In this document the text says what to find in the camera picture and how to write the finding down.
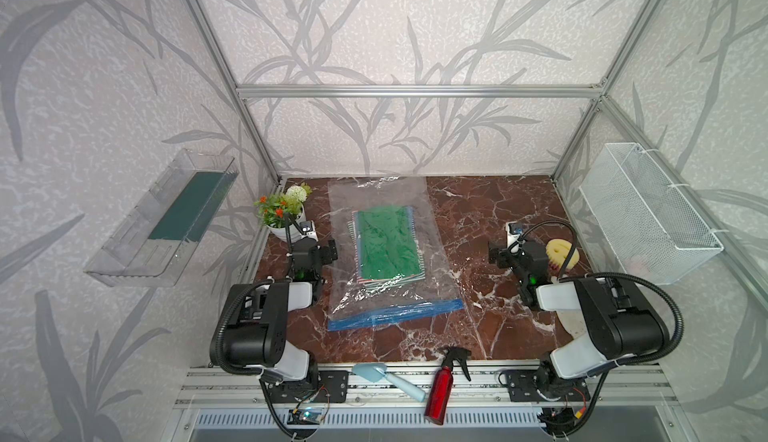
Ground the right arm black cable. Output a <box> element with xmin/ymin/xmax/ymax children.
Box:
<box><xmin>515</xmin><ymin>219</ymin><xmax>685</xmax><ymax>365</ymax></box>

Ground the red spray bottle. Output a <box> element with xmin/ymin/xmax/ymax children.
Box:
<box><xmin>424</xmin><ymin>346</ymin><xmax>472</xmax><ymax>426</ymax></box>

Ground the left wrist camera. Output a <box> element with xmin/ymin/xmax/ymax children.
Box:
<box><xmin>298</xmin><ymin>220</ymin><xmax>318</xmax><ymax>240</ymax></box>

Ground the clear plastic wall shelf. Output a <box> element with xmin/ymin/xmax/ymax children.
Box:
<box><xmin>84</xmin><ymin>149</ymin><xmax>239</xmax><ymax>288</ymax></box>

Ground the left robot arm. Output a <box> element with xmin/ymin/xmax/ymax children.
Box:
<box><xmin>209</xmin><ymin>237</ymin><xmax>338</xmax><ymax>387</ymax></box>

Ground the clear vacuum bag blue zip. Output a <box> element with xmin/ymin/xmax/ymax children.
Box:
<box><xmin>327</xmin><ymin>177</ymin><xmax>464</xmax><ymax>331</ymax></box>

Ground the light blue brush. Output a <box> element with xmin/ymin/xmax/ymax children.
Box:
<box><xmin>352</xmin><ymin>363</ymin><xmax>427</xmax><ymax>402</ymax></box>

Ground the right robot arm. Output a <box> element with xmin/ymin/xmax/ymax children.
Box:
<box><xmin>488</xmin><ymin>237</ymin><xmax>684</xmax><ymax>401</ymax></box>

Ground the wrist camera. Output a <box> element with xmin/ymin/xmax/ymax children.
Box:
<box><xmin>298</xmin><ymin>220</ymin><xmax>318</xmax><ymax>240</ymax></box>
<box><xmin>504</xmin><ymin>222</ymin><xmax>524</xmax><ymax>247</ymax></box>

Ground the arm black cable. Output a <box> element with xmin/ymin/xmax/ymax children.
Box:
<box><xmin>515</xmin><ymin>219</ymin><xmax>685</xmax><ymax>365</ymax></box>
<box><xmin>209</xmin><ymin>213</ymin><xmax>307</xmax><ymax>377</ymax></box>

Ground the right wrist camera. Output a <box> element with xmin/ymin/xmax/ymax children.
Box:
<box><xmin>504</xmin><ymin>222</ymin><xmax>524</xmax><ymax>247</ymax></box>

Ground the green tank top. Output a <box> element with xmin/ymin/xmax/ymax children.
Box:
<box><xmin>355</xmin><ymin>204</ymin><xmax>425</xmax><ymax>281</ymax></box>

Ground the white wire basket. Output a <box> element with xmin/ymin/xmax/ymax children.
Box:
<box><xmin>580</xmin><ymin>142</ymin><xmax>723</xmax><ymax>285</ymax></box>

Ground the yellow smiley sponge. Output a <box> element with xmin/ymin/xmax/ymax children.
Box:
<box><xmin>545</xmin><ymin>238</ymin><xmax>580</xmax><ymax>271</ymax></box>

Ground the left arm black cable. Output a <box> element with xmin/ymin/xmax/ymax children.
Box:
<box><xmin>209</xmin><ymin>213</ymin><xmax>307</xmax><ymax>377</ymax></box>

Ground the potted plant white pot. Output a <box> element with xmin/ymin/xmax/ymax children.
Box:
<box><xmin>254</xmin><ymin>183</ymin><xmax>312</xmax><ymax>242</ymax></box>

